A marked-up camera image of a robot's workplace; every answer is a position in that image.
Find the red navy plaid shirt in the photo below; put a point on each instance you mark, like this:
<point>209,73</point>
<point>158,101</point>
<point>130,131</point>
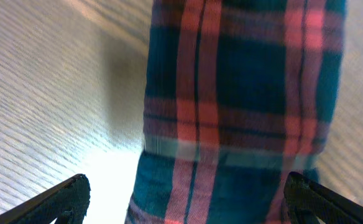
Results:
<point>238,95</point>

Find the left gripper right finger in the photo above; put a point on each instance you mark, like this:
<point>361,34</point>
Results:
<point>309,202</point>

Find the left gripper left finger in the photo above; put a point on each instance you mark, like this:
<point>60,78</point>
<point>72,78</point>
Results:
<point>66,203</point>

